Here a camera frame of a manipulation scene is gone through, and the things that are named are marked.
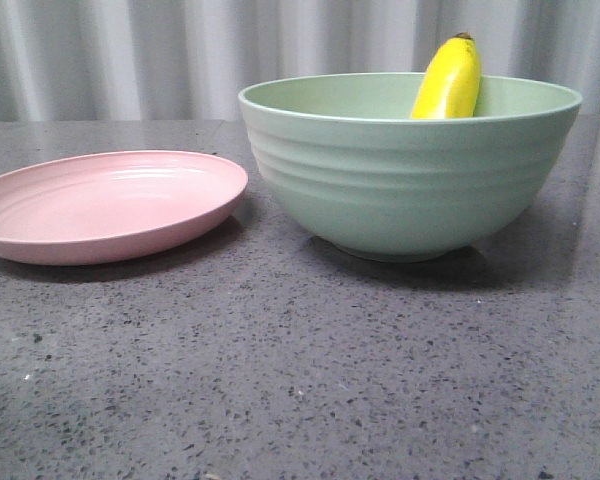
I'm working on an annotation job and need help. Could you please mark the yellow banana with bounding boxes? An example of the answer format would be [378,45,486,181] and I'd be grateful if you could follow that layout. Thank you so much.
[410,32,482,119]

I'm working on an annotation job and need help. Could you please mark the green ribbed bowl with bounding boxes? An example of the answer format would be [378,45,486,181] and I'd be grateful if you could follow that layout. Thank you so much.
[237,72,583,264]

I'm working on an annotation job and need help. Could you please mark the pink plate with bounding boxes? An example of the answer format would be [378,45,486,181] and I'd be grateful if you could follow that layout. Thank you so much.
[0,150,248,266]

